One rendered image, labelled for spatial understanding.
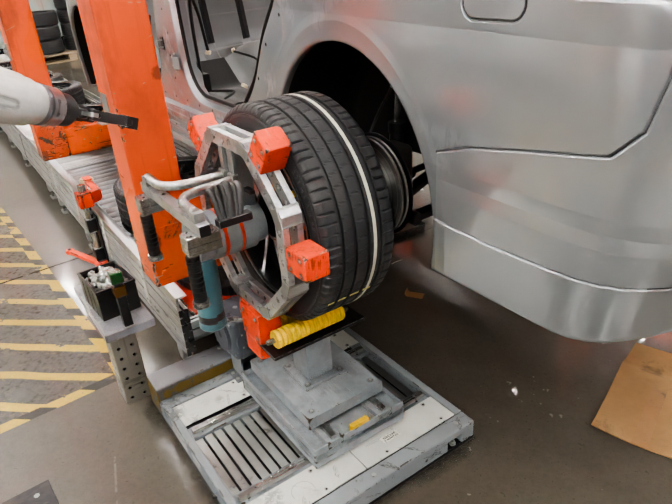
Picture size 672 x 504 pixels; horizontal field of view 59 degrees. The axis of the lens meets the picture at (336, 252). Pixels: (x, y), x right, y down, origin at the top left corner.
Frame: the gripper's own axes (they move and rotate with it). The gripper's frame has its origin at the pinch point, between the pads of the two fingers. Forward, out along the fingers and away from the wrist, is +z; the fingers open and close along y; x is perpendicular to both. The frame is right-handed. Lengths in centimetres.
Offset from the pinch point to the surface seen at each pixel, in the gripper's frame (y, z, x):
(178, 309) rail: -13, 68, -65
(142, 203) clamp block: 3.1, 13.1, -21.2
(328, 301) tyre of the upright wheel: 59, 21, -39
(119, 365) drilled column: -27, 56, -89
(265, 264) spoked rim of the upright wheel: 31, 43, -36
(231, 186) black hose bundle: 35.2, 1.7, -11.4
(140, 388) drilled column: -23, 65, -99
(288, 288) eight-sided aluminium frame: 51, 11, -35
